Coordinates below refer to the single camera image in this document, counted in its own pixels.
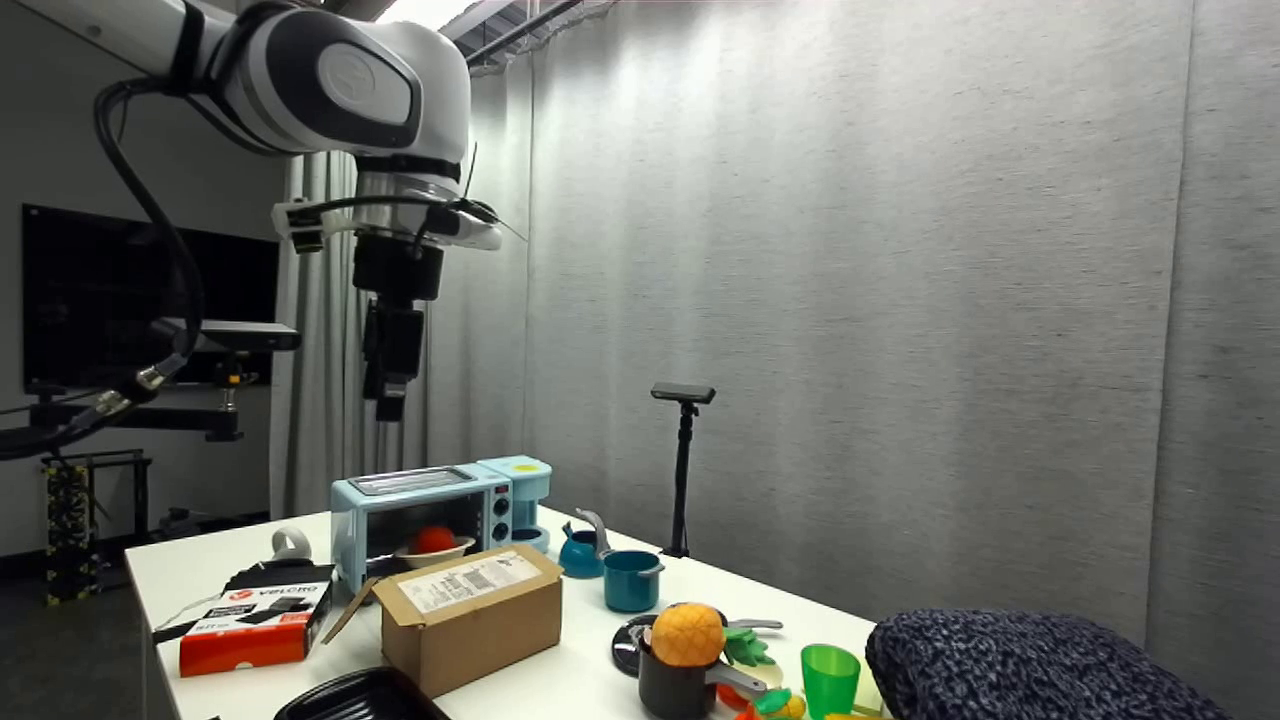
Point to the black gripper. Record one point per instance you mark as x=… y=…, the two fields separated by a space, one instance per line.
x=396 y=269

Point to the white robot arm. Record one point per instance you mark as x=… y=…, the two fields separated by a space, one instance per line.
x=332 y=80

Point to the orange toy pineapple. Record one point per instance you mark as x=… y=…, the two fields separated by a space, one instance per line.
x=688 y=635

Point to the grey curtain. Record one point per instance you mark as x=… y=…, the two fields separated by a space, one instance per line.
x=322 y=384

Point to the light blue toy oven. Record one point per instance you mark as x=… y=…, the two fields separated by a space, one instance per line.
x=466 y=483

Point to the red toy food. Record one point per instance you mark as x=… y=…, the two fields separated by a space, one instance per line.
x=435 y=537

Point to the grey round cup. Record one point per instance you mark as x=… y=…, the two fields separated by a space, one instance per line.
x=290 y=541

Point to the black handheld device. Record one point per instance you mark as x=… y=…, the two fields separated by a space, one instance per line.
x=275 y=577

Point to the brown cardboard box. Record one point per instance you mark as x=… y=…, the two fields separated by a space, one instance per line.
x=466 y=624

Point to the black monitor screen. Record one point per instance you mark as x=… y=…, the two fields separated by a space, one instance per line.
x=93 y=295

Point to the red and black box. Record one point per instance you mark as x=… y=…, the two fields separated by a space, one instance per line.
x=245 y=642

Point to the black tray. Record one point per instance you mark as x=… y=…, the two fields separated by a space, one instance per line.
x=360 y=697

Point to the metal equipment rack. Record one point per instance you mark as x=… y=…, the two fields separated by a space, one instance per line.
x=72 y=525

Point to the green toy leafy vegetable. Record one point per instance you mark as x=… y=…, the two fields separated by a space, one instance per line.
x=746 y=649

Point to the green and yellow toy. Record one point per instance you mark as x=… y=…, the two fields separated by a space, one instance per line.
x=781 y=702

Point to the green plastic cup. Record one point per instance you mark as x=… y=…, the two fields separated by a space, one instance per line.
x=831 y=683

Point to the dark knitted cloth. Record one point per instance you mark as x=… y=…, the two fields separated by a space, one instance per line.
x=1024 y=665

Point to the black stereo camera bar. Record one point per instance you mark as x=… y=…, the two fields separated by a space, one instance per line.
x=245 y=333

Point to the ceiling light rail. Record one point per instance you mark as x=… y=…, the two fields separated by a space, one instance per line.
x=505 y=22

